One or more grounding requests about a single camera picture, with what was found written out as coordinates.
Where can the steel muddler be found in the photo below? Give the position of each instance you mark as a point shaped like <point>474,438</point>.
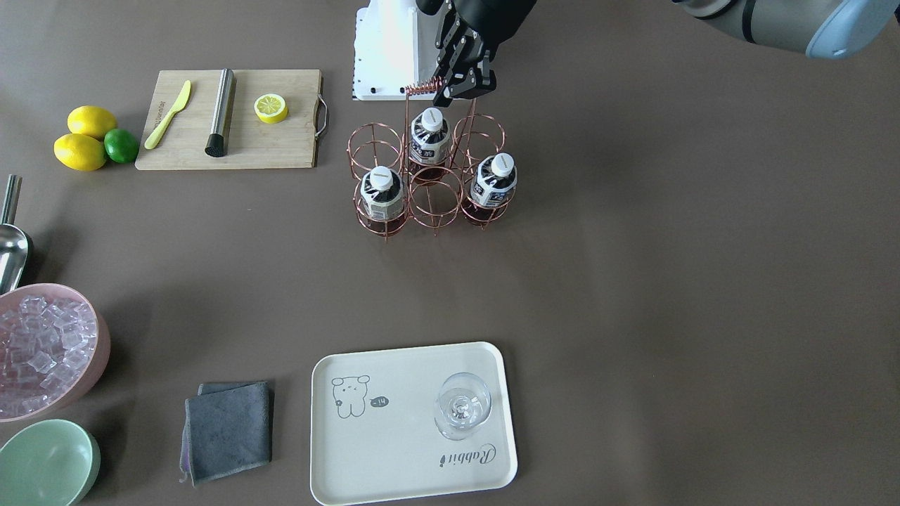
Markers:
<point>216,145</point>

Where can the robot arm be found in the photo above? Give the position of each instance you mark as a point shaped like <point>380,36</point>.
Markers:
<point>822,30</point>

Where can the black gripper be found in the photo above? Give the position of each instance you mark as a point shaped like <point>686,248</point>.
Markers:
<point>490,19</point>

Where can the green lime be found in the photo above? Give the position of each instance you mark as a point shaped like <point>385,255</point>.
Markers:
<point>121,146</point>

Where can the copper wire bottle basket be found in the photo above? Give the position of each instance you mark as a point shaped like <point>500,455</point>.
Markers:
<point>470,175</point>

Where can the bamboo cutting board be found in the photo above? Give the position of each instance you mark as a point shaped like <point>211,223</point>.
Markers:
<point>250,143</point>

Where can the grey folded cloth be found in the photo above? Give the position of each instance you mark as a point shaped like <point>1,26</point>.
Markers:
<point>227,430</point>

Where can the clear wine glass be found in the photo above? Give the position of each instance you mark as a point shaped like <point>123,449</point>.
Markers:
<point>463,404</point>

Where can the half lemon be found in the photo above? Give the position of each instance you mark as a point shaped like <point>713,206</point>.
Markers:
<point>271,108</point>

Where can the pink bowl with ice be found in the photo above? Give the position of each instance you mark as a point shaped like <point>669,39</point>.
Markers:
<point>55,347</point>

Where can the yellow plastic knife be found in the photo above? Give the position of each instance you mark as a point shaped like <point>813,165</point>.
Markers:
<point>177,106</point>

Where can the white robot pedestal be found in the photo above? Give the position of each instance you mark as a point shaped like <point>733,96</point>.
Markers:
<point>395,45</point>

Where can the green bowl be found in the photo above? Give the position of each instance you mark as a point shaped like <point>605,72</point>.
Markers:
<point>53,462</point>

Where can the cream serving tray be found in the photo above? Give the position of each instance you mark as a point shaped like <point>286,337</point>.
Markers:
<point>373,437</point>

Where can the yellow lemon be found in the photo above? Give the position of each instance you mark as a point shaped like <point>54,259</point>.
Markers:
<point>92,121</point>
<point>80,152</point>

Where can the metal ice scoop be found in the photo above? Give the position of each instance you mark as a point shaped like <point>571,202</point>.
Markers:
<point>15,243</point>

